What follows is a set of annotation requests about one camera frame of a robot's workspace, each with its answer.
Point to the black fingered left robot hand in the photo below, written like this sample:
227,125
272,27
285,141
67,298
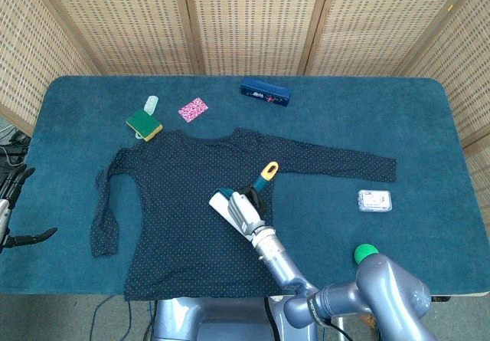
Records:
4,218

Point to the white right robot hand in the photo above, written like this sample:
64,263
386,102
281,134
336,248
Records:
245,210

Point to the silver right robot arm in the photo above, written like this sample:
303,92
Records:
383,291

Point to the navy polka dot shirt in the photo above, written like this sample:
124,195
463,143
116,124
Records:
183,210

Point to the pink patterned card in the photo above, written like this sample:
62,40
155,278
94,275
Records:
193,109

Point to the silver robot torso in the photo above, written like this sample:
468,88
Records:
214,322

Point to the dark blue printed box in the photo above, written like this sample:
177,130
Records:
266,92

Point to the teal plush table cover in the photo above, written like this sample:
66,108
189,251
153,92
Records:
344,134

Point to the clear plastic packet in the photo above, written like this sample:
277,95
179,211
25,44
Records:
374,201

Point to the green and yellow sponge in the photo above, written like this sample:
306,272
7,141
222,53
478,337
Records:
142,123

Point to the small white green-looped brush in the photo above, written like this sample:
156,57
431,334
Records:
151,103

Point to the woven bamboo folding screen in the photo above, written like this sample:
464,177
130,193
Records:
252,23

